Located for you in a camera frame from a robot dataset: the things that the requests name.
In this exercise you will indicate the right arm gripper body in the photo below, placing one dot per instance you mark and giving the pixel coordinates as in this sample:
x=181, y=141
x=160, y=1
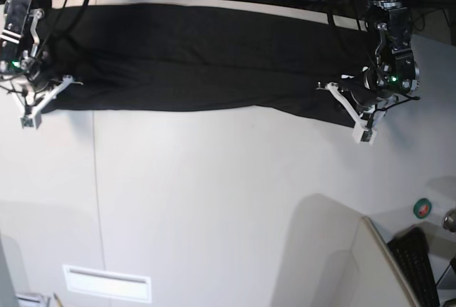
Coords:
x=29, y=84

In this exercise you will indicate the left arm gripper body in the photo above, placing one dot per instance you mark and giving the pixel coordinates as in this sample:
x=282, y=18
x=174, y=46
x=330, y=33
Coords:
x=363, y=93

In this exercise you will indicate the black t-shirt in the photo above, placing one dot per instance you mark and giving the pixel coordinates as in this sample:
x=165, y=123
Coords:
x=170, y=58

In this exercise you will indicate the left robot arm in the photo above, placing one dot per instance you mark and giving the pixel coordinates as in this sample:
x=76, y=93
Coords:
x=391, y=76

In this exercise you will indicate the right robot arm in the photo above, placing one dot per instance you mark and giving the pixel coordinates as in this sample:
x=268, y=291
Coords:
x=20, y=39

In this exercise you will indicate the green tape roll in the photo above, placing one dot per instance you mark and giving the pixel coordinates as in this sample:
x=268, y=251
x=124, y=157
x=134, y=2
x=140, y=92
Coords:
x=422, y=208

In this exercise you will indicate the silver round knob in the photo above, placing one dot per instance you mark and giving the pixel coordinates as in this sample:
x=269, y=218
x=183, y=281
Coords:
x=449, y=221

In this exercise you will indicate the black keyboard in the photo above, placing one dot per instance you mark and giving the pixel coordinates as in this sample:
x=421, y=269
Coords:
x=410, y=251

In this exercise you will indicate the white partition panel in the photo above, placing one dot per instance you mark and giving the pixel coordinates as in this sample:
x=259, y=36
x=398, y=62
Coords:
x=334, y=256

